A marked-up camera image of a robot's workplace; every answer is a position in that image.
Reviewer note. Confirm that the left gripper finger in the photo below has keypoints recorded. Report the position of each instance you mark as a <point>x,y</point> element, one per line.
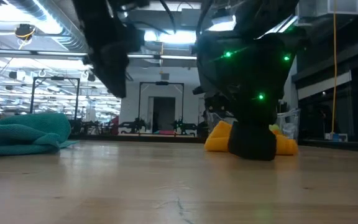
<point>110,74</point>

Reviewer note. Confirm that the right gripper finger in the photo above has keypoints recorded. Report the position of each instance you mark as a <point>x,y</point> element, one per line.
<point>252,141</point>

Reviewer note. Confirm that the orange microfiber towel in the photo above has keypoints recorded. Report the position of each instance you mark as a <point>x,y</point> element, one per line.
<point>217,140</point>

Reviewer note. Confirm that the teal microfiber towel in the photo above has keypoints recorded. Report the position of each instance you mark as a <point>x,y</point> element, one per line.
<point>23,133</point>

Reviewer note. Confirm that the background black robot arm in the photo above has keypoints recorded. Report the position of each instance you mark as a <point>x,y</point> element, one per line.
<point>183,126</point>
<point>134,126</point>

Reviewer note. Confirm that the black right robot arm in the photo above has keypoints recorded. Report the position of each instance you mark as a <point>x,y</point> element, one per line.
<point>266,15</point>

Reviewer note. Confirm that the clear plastic bin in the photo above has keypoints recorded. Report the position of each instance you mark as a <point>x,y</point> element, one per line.
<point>291,124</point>

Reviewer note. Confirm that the long ceiling light bar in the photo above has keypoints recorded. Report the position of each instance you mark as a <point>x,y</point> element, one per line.
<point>42,53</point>

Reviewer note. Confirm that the dark background table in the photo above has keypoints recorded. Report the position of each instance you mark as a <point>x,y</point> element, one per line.
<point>160,138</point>

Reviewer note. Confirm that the small white blue box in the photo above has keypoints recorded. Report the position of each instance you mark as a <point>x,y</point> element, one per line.
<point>337,137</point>

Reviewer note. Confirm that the black background station frame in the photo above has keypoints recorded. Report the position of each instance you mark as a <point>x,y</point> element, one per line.
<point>162,82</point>
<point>56,78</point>

